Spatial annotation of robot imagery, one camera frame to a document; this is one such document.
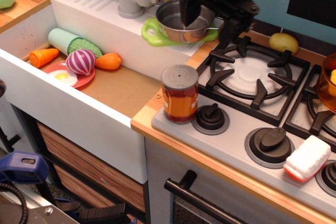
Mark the orange soup can grey lid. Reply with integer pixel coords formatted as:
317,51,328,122
161,65,198,123

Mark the stainless steel pot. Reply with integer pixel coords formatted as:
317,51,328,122
151,0,223,34

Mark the green plastic tray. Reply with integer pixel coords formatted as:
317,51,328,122
141,17,219,47

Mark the yellow toy potato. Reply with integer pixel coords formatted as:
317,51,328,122
268,33,299,54

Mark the black burner grate left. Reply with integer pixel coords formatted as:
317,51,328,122
197,36,310,126

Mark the black burner grate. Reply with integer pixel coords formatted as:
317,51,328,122
197,36,310,126
283,65,335,152

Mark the black stove knob left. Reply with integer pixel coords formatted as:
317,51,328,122
192,103,230,135

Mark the black stove knob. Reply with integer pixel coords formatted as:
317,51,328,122
244,127,295,169
315,160,335,198
192,103,230,135

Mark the orange toy carrot right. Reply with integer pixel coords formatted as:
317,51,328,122
95,52,122,70

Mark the orange toy carrot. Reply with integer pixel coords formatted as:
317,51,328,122
95,52,122,70
29,48,59,68

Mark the grey stove top panel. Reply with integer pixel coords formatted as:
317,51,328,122
151,40,336,211

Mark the orange transparent bowl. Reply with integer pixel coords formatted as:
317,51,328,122
316,53,335,113

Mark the purple striped toy onion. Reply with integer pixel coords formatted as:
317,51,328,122
66,49,96,76

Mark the green toy lettuce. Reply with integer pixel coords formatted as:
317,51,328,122
67,37,102,58

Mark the black stove knob middle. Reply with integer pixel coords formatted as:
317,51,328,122
244,127,295,169

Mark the white toy sink basin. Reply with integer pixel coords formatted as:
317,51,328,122
1,0,200,184

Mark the mint green cup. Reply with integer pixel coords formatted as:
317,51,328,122
48,28,81,56

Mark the black burner grate right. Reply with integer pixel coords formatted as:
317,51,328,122
283,65,335,152

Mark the toy fried egg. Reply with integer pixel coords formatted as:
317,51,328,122
49,70,78,87

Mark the white and red toy food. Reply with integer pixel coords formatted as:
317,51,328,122
283,136,331,183

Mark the orange toy carrot left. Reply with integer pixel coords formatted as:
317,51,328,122
29,48,59,68

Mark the black stove knob right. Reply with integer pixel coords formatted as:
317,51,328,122
315,160,335,198

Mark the blue clamp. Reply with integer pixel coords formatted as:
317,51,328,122
1,151,49,184

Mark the black oven door handle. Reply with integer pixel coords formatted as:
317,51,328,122
164,170,246,223

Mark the black ribbed clamp handle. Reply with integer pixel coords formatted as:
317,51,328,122
56,202,131,224

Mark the black cable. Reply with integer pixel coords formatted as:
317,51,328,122
0,184,27,224

